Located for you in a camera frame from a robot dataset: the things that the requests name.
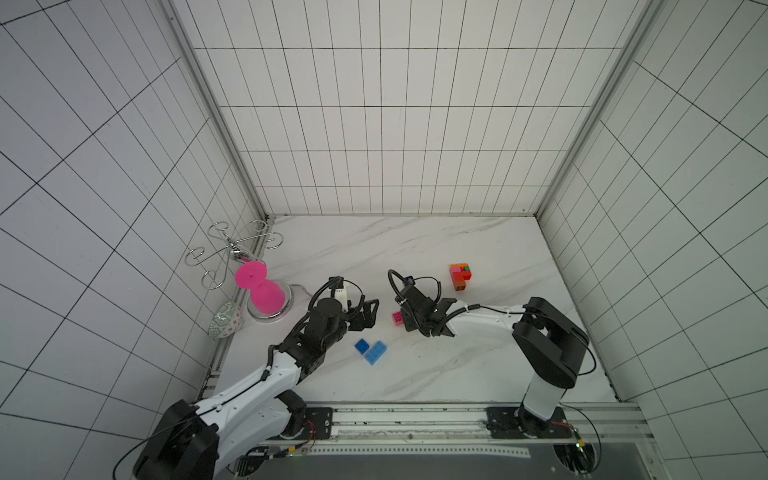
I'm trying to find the long red lego brick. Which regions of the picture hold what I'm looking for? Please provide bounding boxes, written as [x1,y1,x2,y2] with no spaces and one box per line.
[451,271,472,282]

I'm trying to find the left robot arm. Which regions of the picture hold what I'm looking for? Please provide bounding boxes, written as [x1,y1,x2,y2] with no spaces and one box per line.
[132,297,380,479]

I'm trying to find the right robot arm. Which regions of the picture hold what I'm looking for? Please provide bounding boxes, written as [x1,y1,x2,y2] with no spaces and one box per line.
[393,277,589,438]

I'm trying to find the dark blue lego brick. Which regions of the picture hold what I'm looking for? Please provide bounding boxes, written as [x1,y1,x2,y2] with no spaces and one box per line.
[355,339,370,355]

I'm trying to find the light blue lego brick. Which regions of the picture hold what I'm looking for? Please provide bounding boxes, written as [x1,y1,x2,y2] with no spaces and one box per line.
[364,341,387,365]

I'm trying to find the patterned white mug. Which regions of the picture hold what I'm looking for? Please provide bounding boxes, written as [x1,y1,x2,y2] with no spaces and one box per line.
[208,302,243,340]

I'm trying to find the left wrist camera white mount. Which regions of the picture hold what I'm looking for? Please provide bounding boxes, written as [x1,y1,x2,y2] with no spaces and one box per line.
[331,277,349,312]

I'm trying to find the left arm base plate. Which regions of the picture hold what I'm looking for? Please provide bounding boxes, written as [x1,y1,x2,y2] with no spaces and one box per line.
[293,407,334,441]

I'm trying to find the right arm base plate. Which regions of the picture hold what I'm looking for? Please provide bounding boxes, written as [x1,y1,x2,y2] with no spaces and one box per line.
[485,406,572,440]

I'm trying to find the silver wire cup rack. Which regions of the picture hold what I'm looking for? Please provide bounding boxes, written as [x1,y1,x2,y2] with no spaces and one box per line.
[183,219,284,291]

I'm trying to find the aluminium mounting rail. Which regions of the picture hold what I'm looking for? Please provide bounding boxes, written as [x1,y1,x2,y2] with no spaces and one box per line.
[170,400,655,448]

